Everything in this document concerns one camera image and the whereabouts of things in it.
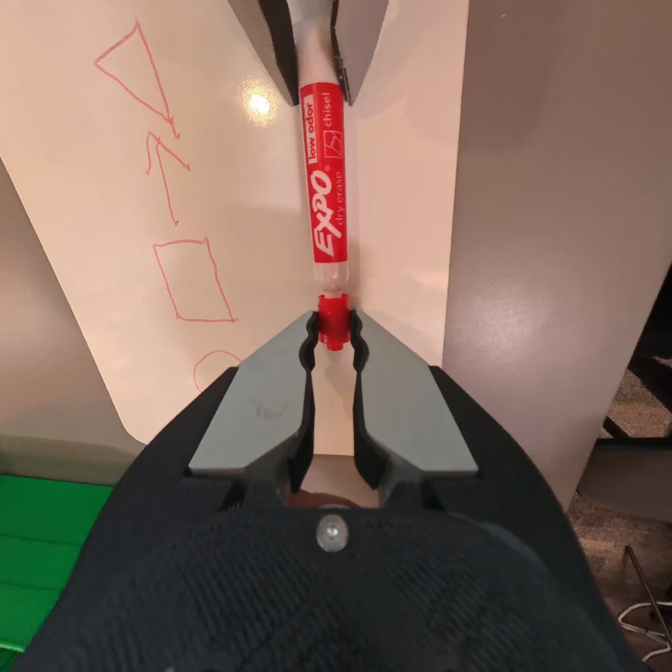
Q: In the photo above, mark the green plastic bin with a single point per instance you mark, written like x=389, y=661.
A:
x=42, y=551

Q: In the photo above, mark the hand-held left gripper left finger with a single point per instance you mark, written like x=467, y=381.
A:
x=252, y=414

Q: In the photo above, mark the white whiteboard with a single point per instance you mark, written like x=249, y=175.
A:
x=252, y=183

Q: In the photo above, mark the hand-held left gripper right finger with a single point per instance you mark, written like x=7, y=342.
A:
x=420, y=414

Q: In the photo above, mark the red marker cap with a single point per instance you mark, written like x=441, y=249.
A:
x=333, y=320

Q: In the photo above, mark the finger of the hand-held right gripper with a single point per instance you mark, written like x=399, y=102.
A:
x=365, y=36
x=267, y=36

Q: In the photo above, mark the red dry erase marker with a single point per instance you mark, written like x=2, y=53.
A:
x=325, y=183

